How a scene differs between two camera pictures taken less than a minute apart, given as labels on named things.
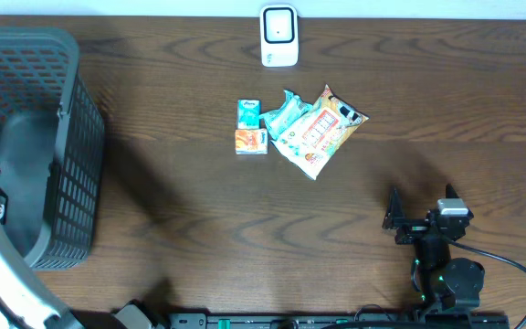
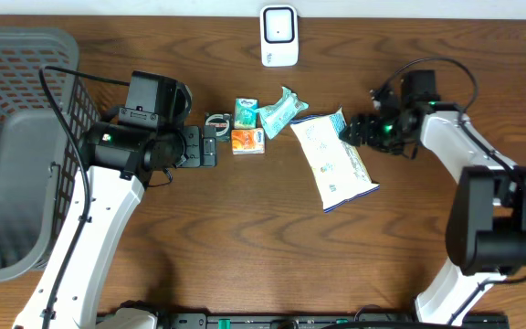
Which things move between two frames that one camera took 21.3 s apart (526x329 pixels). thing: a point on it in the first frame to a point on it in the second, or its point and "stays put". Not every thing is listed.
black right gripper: (394, 218) to (365, 134)
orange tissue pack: (251, 141) stays put
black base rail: (341, 321) stays put
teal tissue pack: (248, 113) stays put
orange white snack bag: (313, 143) to (339, 169)
